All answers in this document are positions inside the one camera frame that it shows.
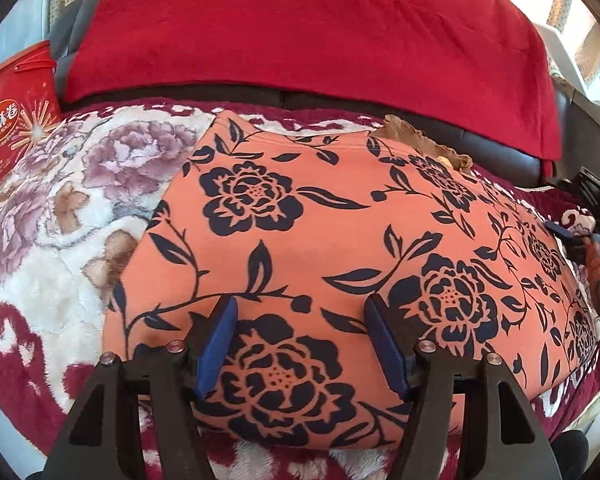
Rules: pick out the orange floral blouse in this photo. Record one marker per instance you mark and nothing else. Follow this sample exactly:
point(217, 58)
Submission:
point(330, 235)

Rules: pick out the red cloth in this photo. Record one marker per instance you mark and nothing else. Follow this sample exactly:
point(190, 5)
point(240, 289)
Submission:
point(305, 25)

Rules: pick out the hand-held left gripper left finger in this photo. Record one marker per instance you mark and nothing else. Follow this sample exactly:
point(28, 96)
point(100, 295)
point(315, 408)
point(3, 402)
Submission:
point(217, 350)

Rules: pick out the floral fleece blanket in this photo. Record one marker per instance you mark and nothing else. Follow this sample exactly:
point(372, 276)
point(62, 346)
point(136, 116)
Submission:
point(55, 240)

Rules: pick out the white board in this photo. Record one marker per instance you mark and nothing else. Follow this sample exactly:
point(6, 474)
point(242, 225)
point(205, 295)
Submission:
point(560, 45)

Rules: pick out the red tin box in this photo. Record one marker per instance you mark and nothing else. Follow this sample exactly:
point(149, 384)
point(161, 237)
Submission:
point(10, 125)

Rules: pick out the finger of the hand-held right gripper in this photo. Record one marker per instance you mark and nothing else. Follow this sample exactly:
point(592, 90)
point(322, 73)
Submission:
point(562, 231)

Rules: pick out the black leather sofa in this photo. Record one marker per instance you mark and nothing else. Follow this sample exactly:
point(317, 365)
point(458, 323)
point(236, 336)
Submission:
point(500, 142)

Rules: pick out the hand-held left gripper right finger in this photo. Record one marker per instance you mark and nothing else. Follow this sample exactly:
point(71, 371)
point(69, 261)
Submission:
point(385, 345)

